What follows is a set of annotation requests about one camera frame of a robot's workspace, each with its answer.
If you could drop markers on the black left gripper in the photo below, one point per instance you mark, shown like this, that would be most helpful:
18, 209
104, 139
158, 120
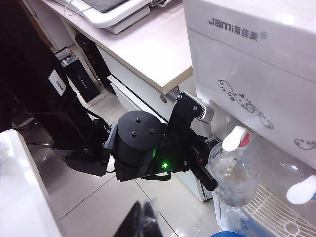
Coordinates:
177, 153

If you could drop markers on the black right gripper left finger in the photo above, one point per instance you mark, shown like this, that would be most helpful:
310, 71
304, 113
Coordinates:
130, 222

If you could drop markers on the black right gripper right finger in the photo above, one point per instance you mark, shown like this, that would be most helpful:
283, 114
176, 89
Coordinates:
150, 219

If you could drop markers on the clear plastic mug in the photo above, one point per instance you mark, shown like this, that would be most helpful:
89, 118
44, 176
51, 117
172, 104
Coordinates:
234, 177

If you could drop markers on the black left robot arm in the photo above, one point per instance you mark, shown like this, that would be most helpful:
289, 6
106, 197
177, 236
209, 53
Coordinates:
138, 138

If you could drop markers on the red hot water tap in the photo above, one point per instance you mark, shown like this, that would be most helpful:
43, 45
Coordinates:
234, 138

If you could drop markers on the white desk drawer cabinet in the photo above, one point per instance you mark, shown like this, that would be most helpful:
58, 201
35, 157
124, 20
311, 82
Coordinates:
138, 98

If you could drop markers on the blue cold water tap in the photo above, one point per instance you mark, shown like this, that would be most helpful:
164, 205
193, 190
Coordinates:
300, 191

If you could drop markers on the white water dispenser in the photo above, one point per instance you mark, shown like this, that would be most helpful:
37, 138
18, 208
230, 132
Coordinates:
259, 74

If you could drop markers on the round metal drawer lock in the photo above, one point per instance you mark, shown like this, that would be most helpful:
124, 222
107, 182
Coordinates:
164, 98

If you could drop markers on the blue round container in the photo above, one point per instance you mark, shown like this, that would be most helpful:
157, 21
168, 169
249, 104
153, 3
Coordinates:
227, 234

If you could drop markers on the white drip tray grille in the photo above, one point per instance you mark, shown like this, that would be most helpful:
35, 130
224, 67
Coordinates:
276, 214

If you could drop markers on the white glossy housing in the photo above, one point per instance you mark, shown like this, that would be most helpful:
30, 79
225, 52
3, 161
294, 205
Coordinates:
22, 185

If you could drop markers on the black box with white text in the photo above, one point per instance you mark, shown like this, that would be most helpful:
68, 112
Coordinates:
84, 81

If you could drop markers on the white laptop stand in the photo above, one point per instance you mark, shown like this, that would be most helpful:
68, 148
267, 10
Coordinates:
113, 21

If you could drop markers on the grey laptop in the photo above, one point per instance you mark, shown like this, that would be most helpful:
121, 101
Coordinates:
106, 5

